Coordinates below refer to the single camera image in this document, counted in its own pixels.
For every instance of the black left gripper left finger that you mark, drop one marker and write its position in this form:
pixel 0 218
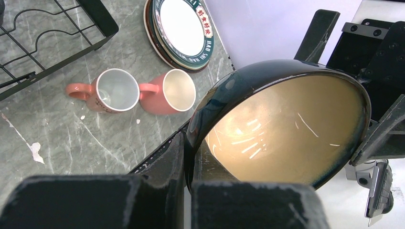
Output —
pixel 152 199

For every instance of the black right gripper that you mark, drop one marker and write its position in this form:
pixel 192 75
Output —
pixel 374 53

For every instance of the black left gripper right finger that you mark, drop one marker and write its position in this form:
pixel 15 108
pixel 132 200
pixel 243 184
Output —
pixel 251 205

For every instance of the dark blue tan bowl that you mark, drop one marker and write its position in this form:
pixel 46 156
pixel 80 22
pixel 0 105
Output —
pixel 286 121

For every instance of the black wire dish rack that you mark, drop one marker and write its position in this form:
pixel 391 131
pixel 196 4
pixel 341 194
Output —
pixel 40 37

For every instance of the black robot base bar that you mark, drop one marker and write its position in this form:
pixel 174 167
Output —
pixel 159 151

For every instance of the large pink mug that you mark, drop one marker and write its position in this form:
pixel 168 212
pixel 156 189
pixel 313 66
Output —
pixel 172 92

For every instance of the small pink mug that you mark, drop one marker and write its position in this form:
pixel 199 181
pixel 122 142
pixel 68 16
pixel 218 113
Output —
pixel 113 91

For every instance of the green rimmed white plate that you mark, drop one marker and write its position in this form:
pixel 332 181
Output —
pixel 185 31

